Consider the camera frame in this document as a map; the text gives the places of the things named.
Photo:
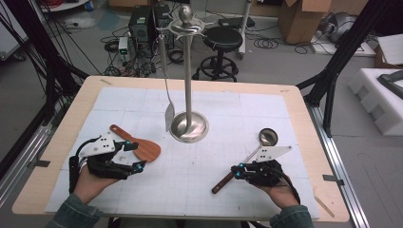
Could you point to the aluminium rail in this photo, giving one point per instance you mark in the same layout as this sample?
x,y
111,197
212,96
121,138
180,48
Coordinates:
x,y
18,171
332,152

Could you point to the person's right hand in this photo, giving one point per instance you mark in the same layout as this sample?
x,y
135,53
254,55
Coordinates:
x,y
282,194

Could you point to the white pole stand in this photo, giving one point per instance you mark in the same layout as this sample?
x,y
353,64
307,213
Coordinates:
x,y
246,25

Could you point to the black computer tower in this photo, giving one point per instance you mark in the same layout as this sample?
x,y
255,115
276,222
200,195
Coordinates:
x,y
161,14
139,22

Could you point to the black metal frame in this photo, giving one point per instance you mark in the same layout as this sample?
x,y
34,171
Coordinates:
x,y
41,47
348,41

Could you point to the black curved object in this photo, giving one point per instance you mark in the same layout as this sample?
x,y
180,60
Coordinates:
x,y
393,84

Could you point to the white foam mat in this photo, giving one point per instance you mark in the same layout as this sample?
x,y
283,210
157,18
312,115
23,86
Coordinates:
x,y
190,190

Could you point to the black round stool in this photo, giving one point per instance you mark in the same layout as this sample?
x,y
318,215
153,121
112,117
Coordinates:
x,y
222,38

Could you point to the small white power box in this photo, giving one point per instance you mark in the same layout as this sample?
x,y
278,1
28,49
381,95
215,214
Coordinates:
x,y
123,44

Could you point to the flat black device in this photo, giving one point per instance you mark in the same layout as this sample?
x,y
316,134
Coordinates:
x,y
234,22

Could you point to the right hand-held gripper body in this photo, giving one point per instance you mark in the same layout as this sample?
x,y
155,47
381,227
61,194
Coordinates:
x,y
263,174

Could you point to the grey dome device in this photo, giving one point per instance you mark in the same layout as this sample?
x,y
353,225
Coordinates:
x,y
342,25

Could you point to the wooden spatula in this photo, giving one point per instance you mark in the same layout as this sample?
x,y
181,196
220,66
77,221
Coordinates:
x,y
147,150

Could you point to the steel utensil stand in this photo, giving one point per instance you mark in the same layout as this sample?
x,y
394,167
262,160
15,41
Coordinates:
x,y
188,79

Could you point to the white foam block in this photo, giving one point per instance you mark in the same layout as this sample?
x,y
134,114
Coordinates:
x,y
374,104

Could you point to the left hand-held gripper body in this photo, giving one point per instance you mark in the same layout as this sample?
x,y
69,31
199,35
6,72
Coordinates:
x,y
104,166

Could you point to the person's left hand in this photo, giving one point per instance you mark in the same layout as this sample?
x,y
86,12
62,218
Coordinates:
x,y
90,186

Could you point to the steel spatula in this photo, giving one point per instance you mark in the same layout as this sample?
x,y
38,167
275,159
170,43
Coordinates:
x,y
170,117

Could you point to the white board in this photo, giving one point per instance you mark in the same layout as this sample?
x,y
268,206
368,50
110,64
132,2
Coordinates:
x,y
364,50

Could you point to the cardboard box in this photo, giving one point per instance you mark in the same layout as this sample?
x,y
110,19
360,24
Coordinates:
x,y
297,25

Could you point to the black tape strip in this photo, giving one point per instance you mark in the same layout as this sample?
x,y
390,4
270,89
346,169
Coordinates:
x,y
332,179
41,163

